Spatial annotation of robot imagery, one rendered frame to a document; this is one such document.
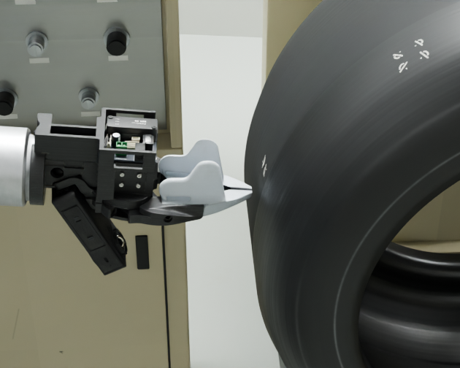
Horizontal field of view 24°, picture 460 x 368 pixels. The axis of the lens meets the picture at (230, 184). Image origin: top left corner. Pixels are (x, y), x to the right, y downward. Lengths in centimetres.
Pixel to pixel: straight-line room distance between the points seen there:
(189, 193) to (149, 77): 67
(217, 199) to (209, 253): 184
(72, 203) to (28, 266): 83
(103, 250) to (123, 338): 90
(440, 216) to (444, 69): 56
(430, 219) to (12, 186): 63
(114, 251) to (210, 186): 12
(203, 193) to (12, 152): 18
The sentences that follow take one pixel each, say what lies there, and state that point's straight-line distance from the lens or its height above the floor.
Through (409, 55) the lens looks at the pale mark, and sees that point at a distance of 91.
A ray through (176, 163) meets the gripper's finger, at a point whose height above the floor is 126.
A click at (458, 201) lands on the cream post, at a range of 142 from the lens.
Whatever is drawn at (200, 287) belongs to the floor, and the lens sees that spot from 276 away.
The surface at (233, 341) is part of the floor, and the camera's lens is 262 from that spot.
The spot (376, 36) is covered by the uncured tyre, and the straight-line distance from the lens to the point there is 96.
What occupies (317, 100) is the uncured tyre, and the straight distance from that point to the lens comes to 97.
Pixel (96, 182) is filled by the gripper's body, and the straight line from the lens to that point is 102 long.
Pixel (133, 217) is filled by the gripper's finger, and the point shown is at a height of 124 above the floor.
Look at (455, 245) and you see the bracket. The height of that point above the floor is 95.
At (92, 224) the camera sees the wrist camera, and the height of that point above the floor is 122.
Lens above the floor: 187
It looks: 37 degrees down
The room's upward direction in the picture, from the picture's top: straight up
